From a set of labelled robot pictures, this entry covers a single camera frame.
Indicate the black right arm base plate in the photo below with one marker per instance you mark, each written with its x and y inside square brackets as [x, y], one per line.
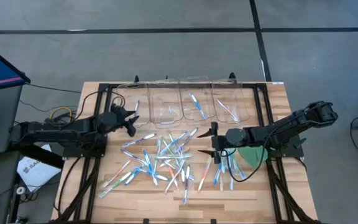
[291, 152]

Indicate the white tape roll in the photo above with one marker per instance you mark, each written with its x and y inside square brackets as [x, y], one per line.
[17, 190]

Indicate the white label sticker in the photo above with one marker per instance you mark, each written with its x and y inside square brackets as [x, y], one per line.
[277, 83]

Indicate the dark grey desk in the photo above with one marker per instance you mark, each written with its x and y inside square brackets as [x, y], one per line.
[2, 186]

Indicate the green cloth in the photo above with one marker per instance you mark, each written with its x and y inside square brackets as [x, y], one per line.
[253, 155]

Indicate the black edge bracket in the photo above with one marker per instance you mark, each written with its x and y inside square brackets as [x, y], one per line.
[146, 221]
[213, 221]

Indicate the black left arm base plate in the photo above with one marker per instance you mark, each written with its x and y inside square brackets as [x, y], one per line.
[73, 152]

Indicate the clear plastic bin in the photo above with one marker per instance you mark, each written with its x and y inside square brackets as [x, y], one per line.
[172, 84]
[197, 82]
[228, 85]
[127, 85]

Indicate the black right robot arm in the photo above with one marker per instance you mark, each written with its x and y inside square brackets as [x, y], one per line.
[291, 124]

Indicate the white printed booklet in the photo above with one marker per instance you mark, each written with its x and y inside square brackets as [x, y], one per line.
[39, 174]

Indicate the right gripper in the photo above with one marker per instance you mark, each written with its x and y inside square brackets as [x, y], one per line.
[219, 141]

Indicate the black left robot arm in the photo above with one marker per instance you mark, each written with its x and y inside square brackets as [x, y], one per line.
[57, 133]

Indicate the black diagonal beam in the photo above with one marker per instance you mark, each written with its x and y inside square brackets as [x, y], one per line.
[36, 154]

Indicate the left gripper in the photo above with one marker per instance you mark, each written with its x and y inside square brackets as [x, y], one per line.
[121, 118]

